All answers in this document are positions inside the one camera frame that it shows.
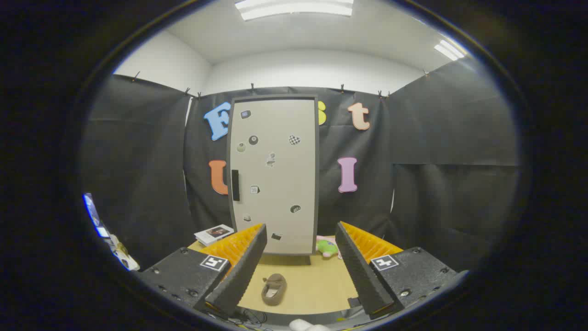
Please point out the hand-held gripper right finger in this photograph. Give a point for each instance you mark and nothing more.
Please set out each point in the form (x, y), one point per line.
(358, 271)

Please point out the white rounded object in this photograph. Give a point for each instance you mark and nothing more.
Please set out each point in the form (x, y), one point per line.
(308, 325)

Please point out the long ceiling light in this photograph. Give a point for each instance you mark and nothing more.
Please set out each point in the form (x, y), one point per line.
(294, 8)

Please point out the small ceiling light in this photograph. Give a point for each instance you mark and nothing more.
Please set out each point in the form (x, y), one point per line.
(450, 49)

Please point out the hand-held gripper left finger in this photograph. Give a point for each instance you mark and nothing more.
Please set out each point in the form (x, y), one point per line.
(245, 271)

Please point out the blue lit monitor screen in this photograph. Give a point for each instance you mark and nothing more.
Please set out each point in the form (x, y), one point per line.
(92, 214)

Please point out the white cluttered equipment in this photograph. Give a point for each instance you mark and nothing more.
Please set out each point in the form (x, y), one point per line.
(123, 255)

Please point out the black table clamp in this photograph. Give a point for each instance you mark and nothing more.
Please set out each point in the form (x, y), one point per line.
(354, 302)

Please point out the brown fuzzy slipper shoe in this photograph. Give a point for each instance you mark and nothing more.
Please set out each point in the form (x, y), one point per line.
(274, 287)

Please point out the grey shoe cabinet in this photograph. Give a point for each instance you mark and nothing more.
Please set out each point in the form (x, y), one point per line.
(317, 193)

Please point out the black backdrop cloth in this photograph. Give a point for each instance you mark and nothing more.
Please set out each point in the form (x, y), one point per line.
(138, 161)

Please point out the green pink plush toy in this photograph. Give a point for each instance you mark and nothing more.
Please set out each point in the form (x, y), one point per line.
(327, 247)

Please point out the white book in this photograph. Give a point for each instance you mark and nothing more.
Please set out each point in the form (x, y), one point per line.
(213, 233)

